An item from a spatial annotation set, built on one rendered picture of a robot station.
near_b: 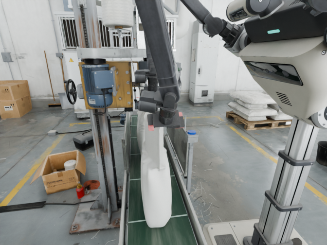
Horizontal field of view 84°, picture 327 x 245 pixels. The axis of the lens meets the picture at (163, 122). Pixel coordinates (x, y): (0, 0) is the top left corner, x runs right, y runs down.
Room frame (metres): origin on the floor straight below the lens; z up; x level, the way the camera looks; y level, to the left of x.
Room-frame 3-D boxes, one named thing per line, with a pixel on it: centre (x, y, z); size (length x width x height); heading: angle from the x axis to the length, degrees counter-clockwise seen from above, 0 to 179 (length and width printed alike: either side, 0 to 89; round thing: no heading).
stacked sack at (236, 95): (3.85, -1.79, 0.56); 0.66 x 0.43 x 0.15; 96
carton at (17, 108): (4.21, 3.57, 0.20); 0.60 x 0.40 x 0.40; 14
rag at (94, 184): (1.64, 0.81, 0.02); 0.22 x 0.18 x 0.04; 9
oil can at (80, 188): (1.47, 0.85, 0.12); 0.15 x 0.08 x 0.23; 9
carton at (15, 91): (4.23, 3.56, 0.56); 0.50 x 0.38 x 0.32; 1
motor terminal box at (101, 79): (1.02, 0.33, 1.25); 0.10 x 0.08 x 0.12; 124
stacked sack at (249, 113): (3.45, -1.86, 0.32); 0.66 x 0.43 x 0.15; 101
